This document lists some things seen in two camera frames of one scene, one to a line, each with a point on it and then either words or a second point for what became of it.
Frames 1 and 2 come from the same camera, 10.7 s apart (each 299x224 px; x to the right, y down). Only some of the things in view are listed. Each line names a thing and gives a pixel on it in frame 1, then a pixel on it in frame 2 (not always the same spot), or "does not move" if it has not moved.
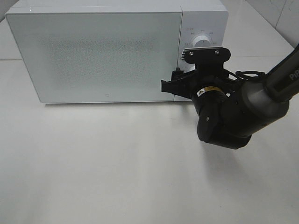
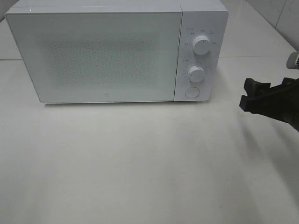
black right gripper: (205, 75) to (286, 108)
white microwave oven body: (78, 51) does not move
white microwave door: (78, 57) does not move
